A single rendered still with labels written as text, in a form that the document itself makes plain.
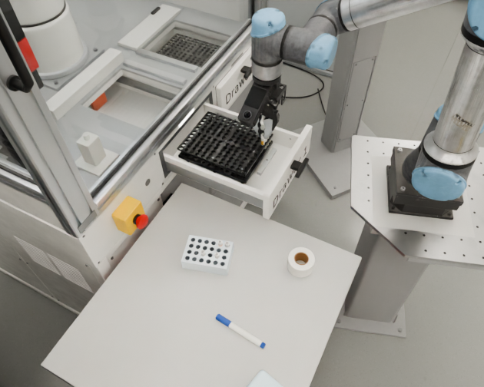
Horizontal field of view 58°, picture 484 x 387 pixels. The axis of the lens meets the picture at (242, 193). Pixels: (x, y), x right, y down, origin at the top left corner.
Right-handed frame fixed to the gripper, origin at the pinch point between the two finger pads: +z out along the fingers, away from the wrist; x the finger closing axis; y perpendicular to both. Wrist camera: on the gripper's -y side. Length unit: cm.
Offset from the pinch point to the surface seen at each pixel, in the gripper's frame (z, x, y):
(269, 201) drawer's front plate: 3.2, -10.7, -17.5
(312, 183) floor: 94, 1, 65
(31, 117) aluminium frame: -36, 23, -46
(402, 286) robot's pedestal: 59, -53, 7
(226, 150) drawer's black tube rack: 3.9, 8.1, -6.4
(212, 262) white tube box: 14.0, -2.9, -34.9
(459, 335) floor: 94, -84, 17
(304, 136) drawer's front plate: 1.1, -10.4, 6.2
